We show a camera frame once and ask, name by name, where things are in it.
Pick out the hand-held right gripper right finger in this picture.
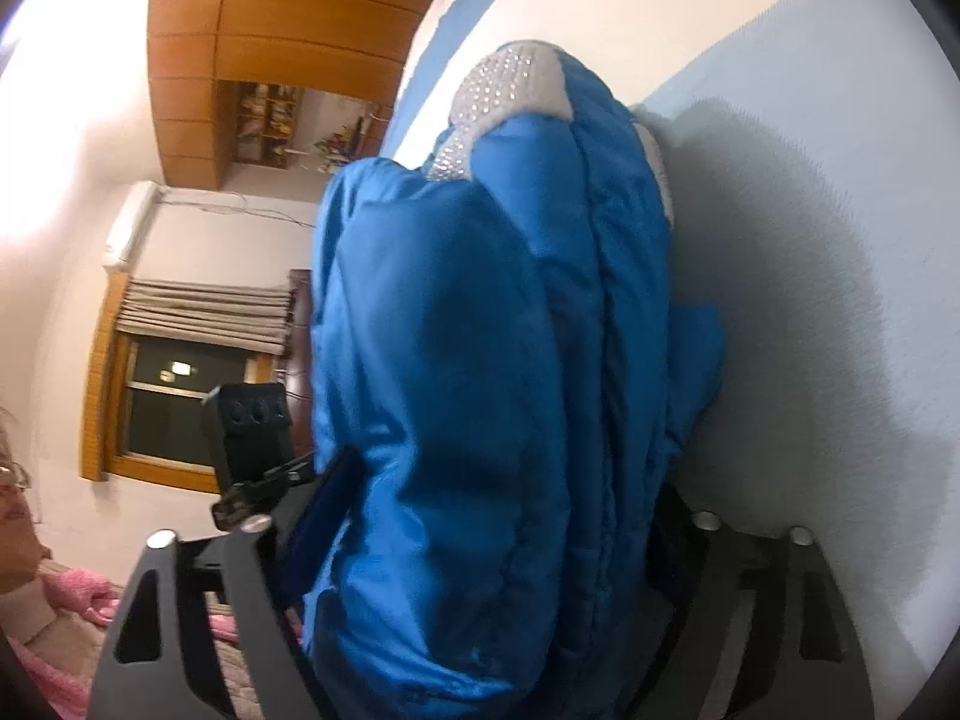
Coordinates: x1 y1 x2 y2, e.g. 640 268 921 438
622 480 877 720

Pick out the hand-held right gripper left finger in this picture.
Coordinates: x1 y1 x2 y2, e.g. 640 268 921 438
88 450 361 720

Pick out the blue padded jacket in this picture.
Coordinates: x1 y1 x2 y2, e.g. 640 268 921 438
304 37 728 720

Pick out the wooden framed window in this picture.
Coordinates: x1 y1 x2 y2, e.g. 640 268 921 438
81 270 275 496

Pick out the dark wooden headboard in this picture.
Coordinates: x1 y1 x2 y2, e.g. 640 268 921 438
287 268 316 402

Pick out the beige folding blind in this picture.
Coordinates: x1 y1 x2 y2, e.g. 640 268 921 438
112 277 297 357

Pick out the white air conditioner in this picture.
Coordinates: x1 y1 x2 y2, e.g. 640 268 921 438
103 180 162 271

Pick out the person's head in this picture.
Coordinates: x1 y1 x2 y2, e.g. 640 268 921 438
0 405 40 593

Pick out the potted plant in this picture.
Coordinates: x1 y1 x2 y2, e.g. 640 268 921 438
313 124 365 167

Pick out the person's pink sweater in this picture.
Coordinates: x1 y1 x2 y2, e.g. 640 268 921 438
0 566 305 720

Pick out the wooden shelf with items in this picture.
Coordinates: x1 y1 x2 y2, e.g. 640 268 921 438
232 82 305 170

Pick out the blue and white bed sheet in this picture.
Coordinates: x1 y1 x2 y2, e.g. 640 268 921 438
379 0 960 713

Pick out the wooden wardrobe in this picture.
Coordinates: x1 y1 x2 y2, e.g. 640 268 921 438
146 0 466 192

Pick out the wall cable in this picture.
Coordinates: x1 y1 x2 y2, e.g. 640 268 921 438
157 191 320 230

